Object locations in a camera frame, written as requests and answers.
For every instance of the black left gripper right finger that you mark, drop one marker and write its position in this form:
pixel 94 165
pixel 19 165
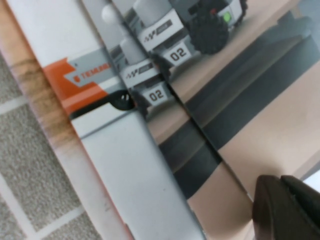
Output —
pixel 306 207

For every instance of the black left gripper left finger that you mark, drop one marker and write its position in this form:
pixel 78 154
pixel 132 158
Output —
pixel 270 212

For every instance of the robot cover brochure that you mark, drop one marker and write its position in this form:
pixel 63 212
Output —
pixel 190 160
pixel 250 112

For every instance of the brochure with orange logo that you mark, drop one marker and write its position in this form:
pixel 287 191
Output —
pixel 112 162

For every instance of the grey checked tablecloth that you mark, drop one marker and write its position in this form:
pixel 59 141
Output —
pixel 25 162

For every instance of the brochure with peach edge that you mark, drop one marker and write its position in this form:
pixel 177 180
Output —
pixel 37 95

